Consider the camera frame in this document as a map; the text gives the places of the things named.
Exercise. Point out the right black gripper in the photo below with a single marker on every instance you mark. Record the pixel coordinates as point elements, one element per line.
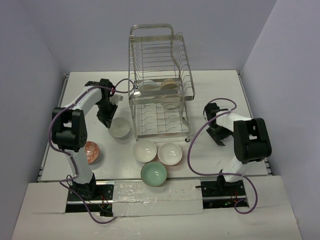
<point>217,138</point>

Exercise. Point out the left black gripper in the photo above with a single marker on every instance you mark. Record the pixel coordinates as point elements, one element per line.
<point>106,115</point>

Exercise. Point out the red patterned bowl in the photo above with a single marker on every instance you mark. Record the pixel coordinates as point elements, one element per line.
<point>92,151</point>

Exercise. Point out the steel two-tier dish rack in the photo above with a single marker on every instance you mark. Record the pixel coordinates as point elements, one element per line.
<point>156,52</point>

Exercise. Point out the white bowl beige outside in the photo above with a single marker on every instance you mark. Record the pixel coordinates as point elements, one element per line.
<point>169,84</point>

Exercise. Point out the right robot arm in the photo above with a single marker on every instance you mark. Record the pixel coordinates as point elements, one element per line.
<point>251,142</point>

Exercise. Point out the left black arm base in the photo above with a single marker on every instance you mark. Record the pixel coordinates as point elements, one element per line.
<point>101,203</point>

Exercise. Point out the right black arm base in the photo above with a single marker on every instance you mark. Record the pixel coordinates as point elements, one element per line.
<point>218,193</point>

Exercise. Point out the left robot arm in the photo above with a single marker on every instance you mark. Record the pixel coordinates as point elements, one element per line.
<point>68,132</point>

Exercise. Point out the white bowl pink rim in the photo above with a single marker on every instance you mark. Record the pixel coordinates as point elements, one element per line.
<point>170,153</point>

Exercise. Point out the pale green bowl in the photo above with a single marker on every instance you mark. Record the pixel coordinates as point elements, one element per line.
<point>153,174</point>

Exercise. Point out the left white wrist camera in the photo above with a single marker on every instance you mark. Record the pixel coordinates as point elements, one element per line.
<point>115,96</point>

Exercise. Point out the aluminium table edge rail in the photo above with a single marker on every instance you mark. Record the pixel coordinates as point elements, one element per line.
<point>42,166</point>

